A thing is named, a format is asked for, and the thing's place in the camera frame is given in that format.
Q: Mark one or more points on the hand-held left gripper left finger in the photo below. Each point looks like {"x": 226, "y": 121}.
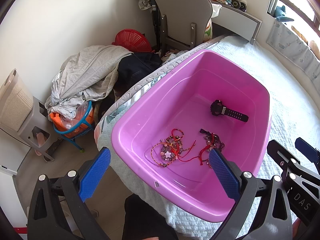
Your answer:
{"x": 96, "y": 173}

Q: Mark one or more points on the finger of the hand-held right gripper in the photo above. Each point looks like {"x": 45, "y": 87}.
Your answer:
{"x": 307, "y": 150}
{"x": 277, "y": 151}

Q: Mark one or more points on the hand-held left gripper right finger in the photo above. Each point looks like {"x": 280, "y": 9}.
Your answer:
{"x": 223, "y": 173}

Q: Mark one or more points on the black wristwatch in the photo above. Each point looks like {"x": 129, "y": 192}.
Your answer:
{"x": 225, "y": 112}

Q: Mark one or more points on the purple plastic tub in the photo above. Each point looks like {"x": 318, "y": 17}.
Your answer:
{"x": 200, "y": 75}

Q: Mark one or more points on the person's right hand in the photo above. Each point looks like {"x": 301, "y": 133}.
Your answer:
{"x": 297, "y": 230}

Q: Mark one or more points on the orange bag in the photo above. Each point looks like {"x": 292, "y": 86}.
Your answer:
{"x": 67, "y": 127}

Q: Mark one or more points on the white quilted blanket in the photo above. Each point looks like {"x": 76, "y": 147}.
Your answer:
{"x": 287, "y": 92}

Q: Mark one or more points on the person's leg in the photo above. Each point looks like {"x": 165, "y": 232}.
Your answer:
{"x": 142, "y": 217}

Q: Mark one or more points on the white cabinet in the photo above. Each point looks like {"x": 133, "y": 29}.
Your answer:
{"x": 5, "y": 155}

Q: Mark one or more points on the pile of checked cloth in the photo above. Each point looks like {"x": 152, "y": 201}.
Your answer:
{"x": 87, "y": 75}

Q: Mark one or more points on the grey plastic stand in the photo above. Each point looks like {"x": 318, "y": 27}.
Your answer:
{"x": 15, "y": 100}

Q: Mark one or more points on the dark jeans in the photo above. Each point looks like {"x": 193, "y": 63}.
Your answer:
{"x": 140, "y": 67}

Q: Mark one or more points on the grey and white desk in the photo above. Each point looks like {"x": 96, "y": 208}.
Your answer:
{"x": 237, "y": 22}

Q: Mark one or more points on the white plastic bag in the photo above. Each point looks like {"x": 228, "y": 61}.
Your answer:
{"x": 208, "y": 31}

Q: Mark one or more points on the red plastic basket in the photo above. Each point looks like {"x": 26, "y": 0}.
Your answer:
{"x": 132, "y": 40}

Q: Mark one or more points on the blue plush shark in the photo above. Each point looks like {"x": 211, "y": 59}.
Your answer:
{"x": 282, "y": 12}

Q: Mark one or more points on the black toy vehicle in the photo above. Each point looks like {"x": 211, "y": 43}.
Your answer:
{"x": 238, "y": 5}

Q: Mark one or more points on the grey chair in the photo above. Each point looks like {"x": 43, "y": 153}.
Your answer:
{"x": 182, "y": 10}

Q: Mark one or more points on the pale blue printed wall padding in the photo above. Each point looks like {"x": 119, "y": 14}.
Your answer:
{"x": 295, "y": 47}

